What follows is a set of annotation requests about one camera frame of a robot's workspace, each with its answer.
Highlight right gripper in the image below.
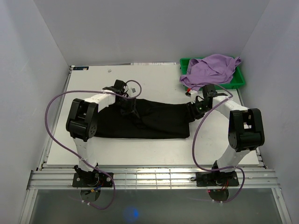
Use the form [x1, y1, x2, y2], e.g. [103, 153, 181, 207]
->
[184, 100, 212, 124]

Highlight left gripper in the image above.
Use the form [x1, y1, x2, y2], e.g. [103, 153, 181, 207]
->
[114, 97, 140, 120]

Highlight black trousers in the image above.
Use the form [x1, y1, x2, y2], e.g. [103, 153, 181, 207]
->
[95, 99, 195, 140]

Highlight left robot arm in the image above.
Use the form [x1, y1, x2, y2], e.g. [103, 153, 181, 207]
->
[66, 80, 139, 187]

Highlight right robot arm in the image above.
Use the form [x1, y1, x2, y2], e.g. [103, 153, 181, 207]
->
[188, 83, 265, 187]

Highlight purple trousers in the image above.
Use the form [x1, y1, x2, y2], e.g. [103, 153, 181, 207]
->
[179, 54, 242, 91]

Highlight green plastic bin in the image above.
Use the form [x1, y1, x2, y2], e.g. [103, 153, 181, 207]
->
[179, 58, 246, 90]

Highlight papers behind table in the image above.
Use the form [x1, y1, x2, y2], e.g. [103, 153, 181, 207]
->
[130, 62, 177, 66]

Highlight blue label sticker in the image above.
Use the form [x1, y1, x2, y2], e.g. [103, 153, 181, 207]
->
[72, 66, 89, 70]

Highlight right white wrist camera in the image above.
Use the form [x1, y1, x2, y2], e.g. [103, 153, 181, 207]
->
[185, 90, 198, 104]

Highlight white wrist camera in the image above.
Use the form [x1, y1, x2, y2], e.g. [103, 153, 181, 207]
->
[185, 90, 198, 104]
[129, 88, 136, 94]

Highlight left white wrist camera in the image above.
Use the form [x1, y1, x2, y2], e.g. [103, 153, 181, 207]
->
[129, 88, 136, 94]

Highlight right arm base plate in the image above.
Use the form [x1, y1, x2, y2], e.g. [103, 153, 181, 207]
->
[191, 171, 239, 187]

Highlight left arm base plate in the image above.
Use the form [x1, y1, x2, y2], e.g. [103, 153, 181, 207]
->
[72, 173, 114, 188]

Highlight aluminium frame rail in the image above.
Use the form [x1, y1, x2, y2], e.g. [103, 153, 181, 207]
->
[27, 167, 280, 190]

